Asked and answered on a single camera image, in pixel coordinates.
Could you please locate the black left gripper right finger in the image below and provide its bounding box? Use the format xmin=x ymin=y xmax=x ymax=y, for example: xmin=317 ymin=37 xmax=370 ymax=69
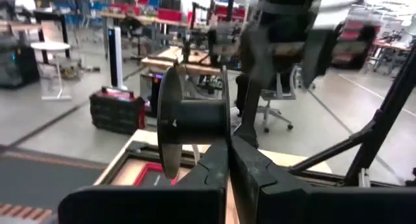
xmin=229 ymin=135 xmax=416 ymax=224

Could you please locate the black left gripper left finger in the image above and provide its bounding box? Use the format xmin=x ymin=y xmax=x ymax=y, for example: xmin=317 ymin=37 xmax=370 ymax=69
xmin=58 ymin=141 xmax=231 ymax=224

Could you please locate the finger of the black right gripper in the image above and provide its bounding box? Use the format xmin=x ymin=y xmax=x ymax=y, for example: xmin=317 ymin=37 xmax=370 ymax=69
xmin=302 ymin=25 xmax=339 ymax=88
xmin=233 ymin=71 xmax=270 ymax=149

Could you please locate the black plastic cord spool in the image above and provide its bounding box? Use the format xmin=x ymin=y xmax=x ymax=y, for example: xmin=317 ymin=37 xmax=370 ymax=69
xmin=157 ymin=66 xmax=232 ymax=180

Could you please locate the red and black square tray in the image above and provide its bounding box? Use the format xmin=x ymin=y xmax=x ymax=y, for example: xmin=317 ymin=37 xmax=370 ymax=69
xmin=133 ymin=162 xmax=179 ymax=188

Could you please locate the white office chair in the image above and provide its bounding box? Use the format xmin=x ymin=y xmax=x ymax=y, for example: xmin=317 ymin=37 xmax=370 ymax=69
xmin=256 ymin=66 xmax=297 ymax=134

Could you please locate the red storage rack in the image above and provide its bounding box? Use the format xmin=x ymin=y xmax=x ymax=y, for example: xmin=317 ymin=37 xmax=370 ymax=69
xmin=331 ymin=19 xmax=378 ymax=69

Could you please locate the wooden workbench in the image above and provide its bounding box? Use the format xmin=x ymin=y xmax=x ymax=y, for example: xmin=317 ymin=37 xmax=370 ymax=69
xmin=141 ymin=45 xmax=222 ymax=76

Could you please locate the black and red toolbox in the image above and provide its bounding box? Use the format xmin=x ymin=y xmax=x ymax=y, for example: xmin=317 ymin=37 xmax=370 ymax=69
xmin=89 ymin=86 xmax=146 ymax=136

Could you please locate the black computer tower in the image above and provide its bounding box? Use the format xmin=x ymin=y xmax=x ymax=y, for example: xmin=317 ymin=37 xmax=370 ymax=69
xmin=139 ymin=71 xmax=163 ymax=118

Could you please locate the dark mat with striped edges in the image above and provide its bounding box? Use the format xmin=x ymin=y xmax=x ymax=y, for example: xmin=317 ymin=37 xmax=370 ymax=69
xmin=0 ymin=145 xmax=108 ymax=224

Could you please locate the white and black tower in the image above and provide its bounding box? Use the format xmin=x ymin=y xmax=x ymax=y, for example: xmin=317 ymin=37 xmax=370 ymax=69
xmin=107 ymin=25 xmax=128 ymax=91

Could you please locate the round white table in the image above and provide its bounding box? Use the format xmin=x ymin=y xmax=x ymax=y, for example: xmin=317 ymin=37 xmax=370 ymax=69
xmin=30 ymin=41 xmax=73 ymax=101

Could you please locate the black cabinet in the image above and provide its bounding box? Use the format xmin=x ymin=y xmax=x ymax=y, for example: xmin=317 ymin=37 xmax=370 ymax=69
xmin=0 ymin=44 xmax=40 ymax=88

